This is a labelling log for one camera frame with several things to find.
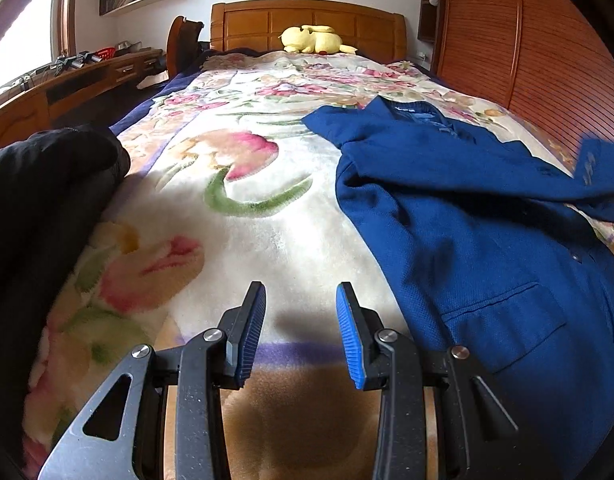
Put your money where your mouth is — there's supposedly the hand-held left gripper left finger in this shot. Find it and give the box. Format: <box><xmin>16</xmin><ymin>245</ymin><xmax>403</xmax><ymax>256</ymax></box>
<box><xmin>37</xmin><ymin>281</ymin><xmax>268</xmax><ymax>480</ymax></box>

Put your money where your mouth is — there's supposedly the wooden chair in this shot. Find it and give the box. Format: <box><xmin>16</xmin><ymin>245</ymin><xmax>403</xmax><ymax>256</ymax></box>
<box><xmin>166</xmin><ymin>16</ymin><xmax>205</xmax><ymax>78</ymax></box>

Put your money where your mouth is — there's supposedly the window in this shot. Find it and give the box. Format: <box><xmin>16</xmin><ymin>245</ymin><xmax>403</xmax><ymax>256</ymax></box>
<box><xmin>0</xmin><ymin>0</ymin><xmax>62</xmax><ymax>93</ymax></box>

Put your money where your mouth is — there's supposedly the wooden desk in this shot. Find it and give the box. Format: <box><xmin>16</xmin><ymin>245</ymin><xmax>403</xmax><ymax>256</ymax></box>
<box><xmin>0</xmin><ymin>49</ymin><xmax>165</xmax><ymax>153</ymax></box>

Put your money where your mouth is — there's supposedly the floral fleece blanket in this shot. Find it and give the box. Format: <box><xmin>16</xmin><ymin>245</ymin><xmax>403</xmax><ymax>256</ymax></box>
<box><xmin>22</xmin><ymin>50</ymin><xmax>614</xmax><ymax>480</ymax></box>

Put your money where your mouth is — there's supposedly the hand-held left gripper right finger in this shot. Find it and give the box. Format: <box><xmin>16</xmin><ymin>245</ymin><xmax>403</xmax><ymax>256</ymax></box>
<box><xmin>335</xmin><ymin>281</ymin><xmax>520</xmax><ymax>480</ymax></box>

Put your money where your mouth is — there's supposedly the yellow plush toy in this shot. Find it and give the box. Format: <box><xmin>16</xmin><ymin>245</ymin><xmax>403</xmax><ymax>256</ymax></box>
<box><xmin>279</xmin><ymin>24</ymin><xmax>359</xmax><ymax>56</ymax></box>

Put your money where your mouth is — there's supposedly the wooden slatted wardrobe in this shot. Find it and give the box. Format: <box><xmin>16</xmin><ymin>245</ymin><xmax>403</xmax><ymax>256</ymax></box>
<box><xmin>432</xmin><ymin>0</ymin><xmax>614</xmax><ymax>161</ymax></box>

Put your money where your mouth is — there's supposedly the navy bed sheet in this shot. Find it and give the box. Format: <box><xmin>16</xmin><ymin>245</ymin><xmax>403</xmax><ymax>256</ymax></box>
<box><xmin>109</xmin><ymin>47</ymin><xmax>260</xmax><ymax>137</ymax></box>

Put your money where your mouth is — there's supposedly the wooden bed headboard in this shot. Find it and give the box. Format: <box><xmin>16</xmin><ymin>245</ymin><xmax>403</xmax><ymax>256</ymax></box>
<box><xmin>210</xmin><ymin>0</ymin><xmax>408</xmax><ymax>63</ymax></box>

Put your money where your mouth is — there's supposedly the blue suit jacket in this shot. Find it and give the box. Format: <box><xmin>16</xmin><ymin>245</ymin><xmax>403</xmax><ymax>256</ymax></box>
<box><xmin>301</xmin><ymin>96</ymin><xmax>614</xmax><ymax>441</ymax></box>

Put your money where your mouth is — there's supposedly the black cloth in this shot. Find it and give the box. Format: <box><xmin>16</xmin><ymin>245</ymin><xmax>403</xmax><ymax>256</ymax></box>
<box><xmin>0</xmin><ymin>128</ymin><xmax>132</xmax><ymax>461</ymax></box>

